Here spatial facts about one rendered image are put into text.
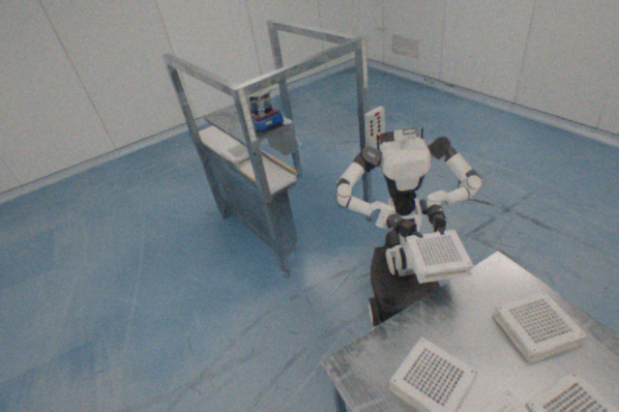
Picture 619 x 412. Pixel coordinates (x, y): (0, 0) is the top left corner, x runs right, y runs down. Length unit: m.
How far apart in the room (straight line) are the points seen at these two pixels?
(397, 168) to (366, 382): 1.15
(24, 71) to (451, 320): 5.06
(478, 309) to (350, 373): 0.67
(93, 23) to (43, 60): 0.70
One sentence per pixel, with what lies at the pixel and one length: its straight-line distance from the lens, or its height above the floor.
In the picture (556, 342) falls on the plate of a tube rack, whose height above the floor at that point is 0.93.
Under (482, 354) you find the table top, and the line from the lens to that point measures 1.89.
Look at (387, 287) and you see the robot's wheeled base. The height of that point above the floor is 0.17.
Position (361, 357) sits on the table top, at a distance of 1.83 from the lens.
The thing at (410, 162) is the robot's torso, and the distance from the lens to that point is 2.27.
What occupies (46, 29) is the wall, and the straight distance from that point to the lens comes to 5.54.
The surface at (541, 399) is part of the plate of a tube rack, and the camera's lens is 1.77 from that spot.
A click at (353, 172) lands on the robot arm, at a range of 2.20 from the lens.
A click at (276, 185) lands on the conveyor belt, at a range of 2.85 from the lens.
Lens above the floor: 2.45
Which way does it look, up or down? 39 degrees down
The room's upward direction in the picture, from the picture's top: 10 degrees counter-clockwise
